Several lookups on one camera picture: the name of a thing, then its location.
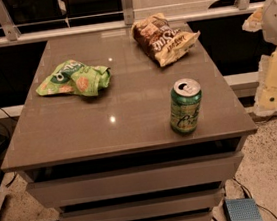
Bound blue perforated box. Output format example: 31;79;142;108
223;198;263;221

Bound green rice chip bag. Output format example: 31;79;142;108
36;59;111;97

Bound grey drawer cabinet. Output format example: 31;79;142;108
2;29;256;221

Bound green soda can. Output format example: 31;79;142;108
170;78;202;134

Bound brown chip bag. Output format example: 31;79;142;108
131;13;201;67

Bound metal window railing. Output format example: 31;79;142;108
0;0;264;47

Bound black cable on floor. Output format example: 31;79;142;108
232;172;277;221

